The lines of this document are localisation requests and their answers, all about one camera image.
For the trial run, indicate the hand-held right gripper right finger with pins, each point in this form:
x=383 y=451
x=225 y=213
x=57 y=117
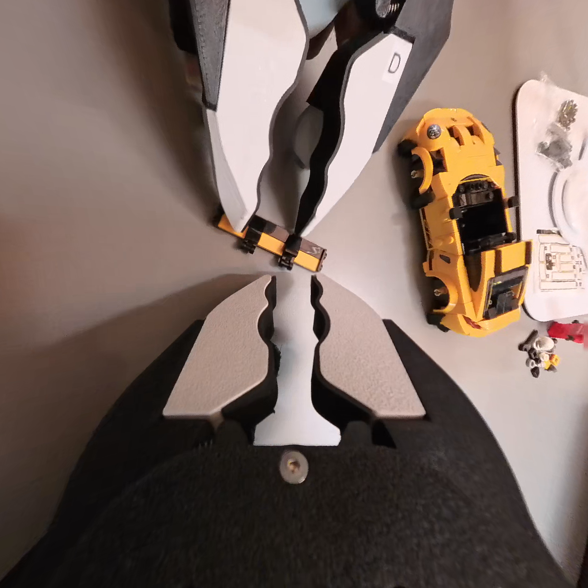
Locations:
x=367 y=363

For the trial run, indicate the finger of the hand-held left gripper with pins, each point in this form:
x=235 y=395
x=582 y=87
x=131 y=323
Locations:
x=363 y=101
x=257 y=69

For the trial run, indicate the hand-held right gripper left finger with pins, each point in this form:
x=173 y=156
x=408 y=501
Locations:
x=225 y=358

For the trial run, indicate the black and yellow lego strip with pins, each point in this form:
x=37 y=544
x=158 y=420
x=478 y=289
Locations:
x=275 y=243

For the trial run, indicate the yellow lego car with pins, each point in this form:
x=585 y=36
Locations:
x=443 y=183

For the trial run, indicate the white and yellow lego piece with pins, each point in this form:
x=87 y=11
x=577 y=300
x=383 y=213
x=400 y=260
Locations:
x=546 y=344

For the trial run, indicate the red lego minifigure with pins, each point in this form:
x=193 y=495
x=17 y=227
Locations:
x=565 y=331

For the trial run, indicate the lego sticker sheet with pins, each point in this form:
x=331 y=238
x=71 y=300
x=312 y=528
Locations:
x=560 y=262

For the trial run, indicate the clear bag of small parts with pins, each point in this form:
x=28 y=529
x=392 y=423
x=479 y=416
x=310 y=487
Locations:
x=558 y=147

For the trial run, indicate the white book stand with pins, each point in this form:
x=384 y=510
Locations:
x=528 y=206

